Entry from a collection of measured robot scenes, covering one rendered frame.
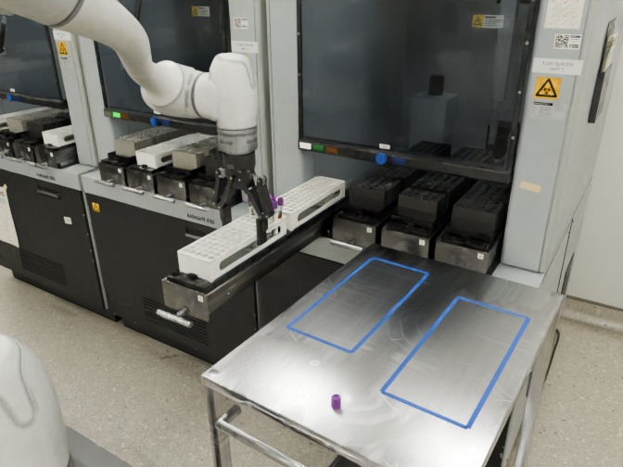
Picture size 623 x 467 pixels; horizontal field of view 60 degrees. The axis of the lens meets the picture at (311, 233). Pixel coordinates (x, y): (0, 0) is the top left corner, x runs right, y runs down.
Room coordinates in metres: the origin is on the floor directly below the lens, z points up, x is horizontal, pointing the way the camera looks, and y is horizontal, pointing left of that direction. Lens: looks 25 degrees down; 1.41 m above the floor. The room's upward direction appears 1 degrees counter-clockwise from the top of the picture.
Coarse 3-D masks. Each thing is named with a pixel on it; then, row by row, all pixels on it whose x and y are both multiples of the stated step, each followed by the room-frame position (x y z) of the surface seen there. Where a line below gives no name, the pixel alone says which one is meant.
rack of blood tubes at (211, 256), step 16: (240, 224) 1.23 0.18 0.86; (272, 224) 1.23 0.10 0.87; (208, 240) 1.14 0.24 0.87; (224, 240) 1.14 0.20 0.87; (240, 240) 1.14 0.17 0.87; (256, 240) 1.25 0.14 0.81; (272, 240) 1.22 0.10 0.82; (192, 256) 1.06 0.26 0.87; (208, 256) 1.06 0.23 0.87; (224, 256) 1.07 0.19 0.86; (240, 256) 1.17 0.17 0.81; (192, 272) 1.06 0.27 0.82; (208, 272) 1.03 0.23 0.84; (224, 272) 1.07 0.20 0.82
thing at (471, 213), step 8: (456, 208) 1.30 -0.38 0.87; (464, 208) 1.29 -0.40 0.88; (472, 208) 1.28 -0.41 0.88; (480, 208) 1.28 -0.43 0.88; (456, 216) 1.30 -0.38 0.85; (464, 216) 1.29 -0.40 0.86; (472, 216) 1.28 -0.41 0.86; (480, 216) 1.26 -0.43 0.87; (488, 216) 1.25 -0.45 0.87; (496, 216) 1.25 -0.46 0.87; (456, 224) 1.30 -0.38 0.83; (464, 224) 1.28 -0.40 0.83; (472, 224) 1.27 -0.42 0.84; (480, 224) 1.26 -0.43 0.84; (488, 224) 1.25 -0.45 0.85; (496, 224) 1.26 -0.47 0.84; (480, 232) 1.26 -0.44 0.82; (488, 232) 1.25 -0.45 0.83
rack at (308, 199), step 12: (312, 180) 1.57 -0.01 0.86; (324, 180) 1.56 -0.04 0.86; (336, 180) 1.56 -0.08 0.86; (288, 192) 1.46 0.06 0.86; (300, 192) 1.47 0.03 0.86; (312, 192) 1.46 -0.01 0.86; (324, 192) 1.45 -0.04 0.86; (336, 192) 1.55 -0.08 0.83; (288, 204) 1.36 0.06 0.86; (300, 204) 1.37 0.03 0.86; (312, 204) 1.39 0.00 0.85; (324, 204) 1.45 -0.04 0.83; (288, 216) 1.30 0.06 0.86; (300, 216) 1.41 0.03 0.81; (312, 216) 1.39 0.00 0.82; (288, 228) 1.30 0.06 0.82
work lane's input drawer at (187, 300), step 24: (288, 240) 1.26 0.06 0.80; (312, 240) 1.35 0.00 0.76; (240, 264) 1.11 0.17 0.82; (264, 264) 1.16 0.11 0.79; (168, 288) 1.05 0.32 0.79; (192, 288) 1.02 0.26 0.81; (216, 288) 1.02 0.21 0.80; (240, 288) 1.08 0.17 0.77; (168, 312) 1.01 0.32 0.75; (192, 312) 1.02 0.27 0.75
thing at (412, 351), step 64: (384, 256) 1.14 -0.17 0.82; (320, 320) 0.87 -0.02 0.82; (384, 320) 0.87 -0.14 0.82; (448, 320) 0.87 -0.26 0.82; (512, 320) 0.87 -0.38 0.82; (256, 384) 0.69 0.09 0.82; (320, 384) 0.69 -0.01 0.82; (384, 384) 0.69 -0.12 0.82; (448, 384) 0.69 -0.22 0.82; (512, 384) 0.69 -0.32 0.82; (256, 448) 0.60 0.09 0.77; (384, 448) 0.56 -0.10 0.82; (448, 448) 0.55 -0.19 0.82
